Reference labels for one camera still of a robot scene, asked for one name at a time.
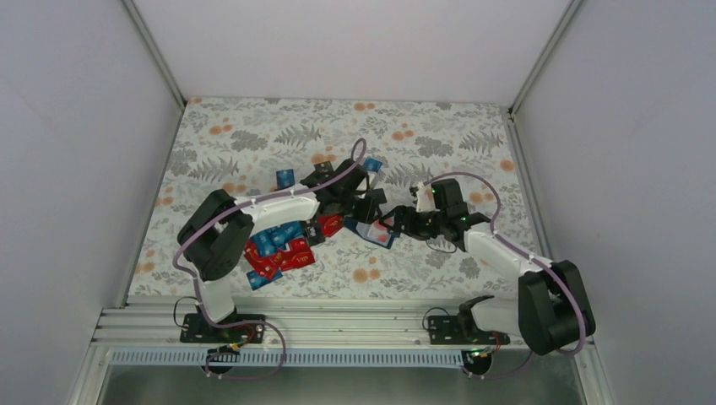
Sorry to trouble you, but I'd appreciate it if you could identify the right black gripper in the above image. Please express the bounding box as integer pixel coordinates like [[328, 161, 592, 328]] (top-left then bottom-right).
[[378, 205, 446, 241]]

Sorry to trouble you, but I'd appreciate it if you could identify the red vip card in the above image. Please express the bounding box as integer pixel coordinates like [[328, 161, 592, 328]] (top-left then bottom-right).
[[317, 214, 344, 238], [279, 238, 316, 272]]

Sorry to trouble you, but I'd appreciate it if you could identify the dark blue card holder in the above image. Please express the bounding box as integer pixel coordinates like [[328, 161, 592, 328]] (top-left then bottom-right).
[[343, 218, 398, 250]]

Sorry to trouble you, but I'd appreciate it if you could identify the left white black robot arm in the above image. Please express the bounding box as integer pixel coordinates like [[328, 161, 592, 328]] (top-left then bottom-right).
[[172, 159, 387, 342]]

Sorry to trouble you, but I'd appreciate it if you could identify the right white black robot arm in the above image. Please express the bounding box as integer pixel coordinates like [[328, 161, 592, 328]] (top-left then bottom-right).
[[379, 178, 596, 355]]

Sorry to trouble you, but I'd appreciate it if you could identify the black card top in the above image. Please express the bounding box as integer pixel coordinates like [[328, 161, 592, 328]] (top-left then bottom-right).
[[314, 161, 334, 176]]

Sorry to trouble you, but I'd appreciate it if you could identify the light blue card far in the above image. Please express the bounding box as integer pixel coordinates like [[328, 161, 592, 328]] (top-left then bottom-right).
[[362, 157, 383, 173]]

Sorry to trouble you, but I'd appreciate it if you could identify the blue card upper left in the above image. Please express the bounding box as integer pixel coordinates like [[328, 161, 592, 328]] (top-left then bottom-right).
[[275, 169, 296, 190]]

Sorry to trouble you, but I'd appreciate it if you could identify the red VIP card front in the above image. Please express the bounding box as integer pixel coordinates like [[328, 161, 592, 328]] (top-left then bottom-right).
[[279, 238, 316, 272]]

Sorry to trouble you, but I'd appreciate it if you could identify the blue card left pile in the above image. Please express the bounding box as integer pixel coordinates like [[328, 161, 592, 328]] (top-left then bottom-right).
[[251, 221, 302, 257]]

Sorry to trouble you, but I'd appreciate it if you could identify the red card left pile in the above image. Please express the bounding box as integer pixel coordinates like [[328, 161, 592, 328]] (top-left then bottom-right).
[[244, 242, 285, 280]]

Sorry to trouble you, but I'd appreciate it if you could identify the blue card front bottom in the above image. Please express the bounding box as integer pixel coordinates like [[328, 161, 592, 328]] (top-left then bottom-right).
[[247, 270, 283, 291]]

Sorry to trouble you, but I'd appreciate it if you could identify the floral patterned table mat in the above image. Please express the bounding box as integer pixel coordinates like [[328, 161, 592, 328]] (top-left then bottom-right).
[[130, 98, 534, 299]]

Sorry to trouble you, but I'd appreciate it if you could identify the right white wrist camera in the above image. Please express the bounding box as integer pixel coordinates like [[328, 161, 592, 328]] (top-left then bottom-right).
[[409, 181, 435, 213]]

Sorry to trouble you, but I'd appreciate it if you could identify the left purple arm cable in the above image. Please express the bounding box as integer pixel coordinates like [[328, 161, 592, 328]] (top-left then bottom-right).
[[171, 138, 368, 383]]

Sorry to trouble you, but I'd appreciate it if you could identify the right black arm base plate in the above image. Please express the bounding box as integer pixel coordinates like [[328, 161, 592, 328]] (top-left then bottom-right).
[[423, 315, 511, 345]]

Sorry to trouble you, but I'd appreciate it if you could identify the perforated grey cable duct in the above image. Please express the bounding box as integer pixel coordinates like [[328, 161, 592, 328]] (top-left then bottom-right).
[[108, 348, 463, 369]]

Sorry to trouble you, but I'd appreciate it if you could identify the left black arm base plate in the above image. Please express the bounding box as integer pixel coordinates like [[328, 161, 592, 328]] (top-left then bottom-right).
[[179, 313, 266, 345]]

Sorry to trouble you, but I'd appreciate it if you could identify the aluminium corner frame post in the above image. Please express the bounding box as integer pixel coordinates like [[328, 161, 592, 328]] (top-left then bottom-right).
[[120, 0, 187, 111]]

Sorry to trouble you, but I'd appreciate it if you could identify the right aluminium frame post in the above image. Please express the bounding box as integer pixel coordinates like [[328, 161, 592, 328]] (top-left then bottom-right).
[[507, 0, 585, 116]]

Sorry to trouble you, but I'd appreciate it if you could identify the aluminium mounting rail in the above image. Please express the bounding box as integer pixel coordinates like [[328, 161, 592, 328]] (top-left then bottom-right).
[[92, 296, 594, 350]]

